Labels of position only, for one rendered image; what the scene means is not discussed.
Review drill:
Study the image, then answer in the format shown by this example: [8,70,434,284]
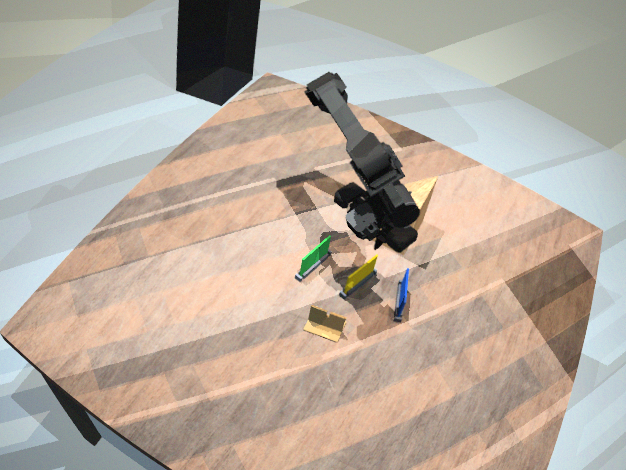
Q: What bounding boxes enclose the green flat board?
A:
[299,235,331,277]

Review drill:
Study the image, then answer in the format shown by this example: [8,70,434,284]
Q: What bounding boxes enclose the blue flat board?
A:
[397,268,409,317]

